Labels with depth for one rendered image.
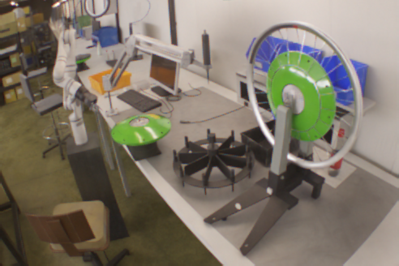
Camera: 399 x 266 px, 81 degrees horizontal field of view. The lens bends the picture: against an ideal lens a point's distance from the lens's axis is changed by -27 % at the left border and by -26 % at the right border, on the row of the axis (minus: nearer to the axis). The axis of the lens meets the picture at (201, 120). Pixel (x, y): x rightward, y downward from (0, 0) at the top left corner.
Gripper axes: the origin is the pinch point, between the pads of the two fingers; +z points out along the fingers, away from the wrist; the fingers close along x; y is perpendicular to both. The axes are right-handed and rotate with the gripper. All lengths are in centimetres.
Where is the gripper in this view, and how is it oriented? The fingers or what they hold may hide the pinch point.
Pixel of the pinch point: (100, 112)
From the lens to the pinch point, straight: 160.9
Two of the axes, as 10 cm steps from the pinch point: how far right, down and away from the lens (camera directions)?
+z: 8.4, 5.4, 0.7
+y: 5.0, -7.1, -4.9
